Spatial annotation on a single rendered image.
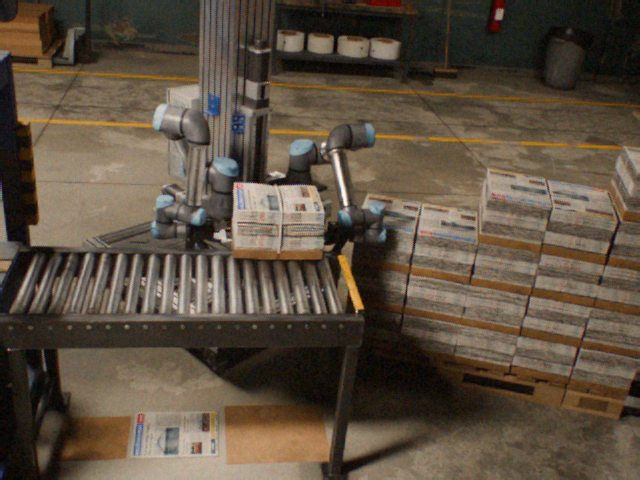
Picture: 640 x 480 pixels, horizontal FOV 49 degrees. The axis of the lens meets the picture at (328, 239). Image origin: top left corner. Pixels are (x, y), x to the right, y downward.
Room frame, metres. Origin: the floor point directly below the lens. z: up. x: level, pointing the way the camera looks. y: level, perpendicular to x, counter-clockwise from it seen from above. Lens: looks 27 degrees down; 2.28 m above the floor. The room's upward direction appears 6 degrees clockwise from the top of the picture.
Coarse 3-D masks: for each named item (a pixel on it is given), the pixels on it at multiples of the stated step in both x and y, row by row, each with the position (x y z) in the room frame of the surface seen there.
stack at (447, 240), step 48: (432, 240) 2.99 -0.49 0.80; (384, 288) 3.02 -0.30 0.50; (432, 288) 2.98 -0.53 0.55; (480, 288) 2.95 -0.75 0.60; (576, 288) 2.90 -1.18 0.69; (384, 336) 3.02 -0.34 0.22; (432, 336) 2.98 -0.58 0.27; (480, 336) 2.95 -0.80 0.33; (576, 336) 2.88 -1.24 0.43; (528, 384) 2.91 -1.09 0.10
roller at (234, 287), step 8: (232, 256) 2.63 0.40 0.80; (232, 264) 2.57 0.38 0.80; (232, 272) 2.50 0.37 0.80; (232, 280) 2.44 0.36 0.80; (232, 288) 2.38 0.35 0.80; (240, 288) 2.41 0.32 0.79; (232, 296) 2.32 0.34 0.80; (240, 296) 2.34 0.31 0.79; (232, 304) 2.27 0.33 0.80; (240, 304) 2.28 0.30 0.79; (232, 312) 2.22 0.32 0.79; (240, 312) 2.22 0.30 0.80
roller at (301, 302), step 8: (288, 264) 2.65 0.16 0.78; (296, 264) 2.63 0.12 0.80; (296, 272) 2.56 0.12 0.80; (296, 280) 2.50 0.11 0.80; (296, 288) 2.44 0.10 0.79; (304, 288) 2.45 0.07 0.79; (296, 296) 2.39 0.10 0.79; (304, 296) 2.38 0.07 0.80; (296, 304) 2.34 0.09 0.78; (304, 304) 2.32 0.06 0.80; (304, 312) 2.27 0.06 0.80
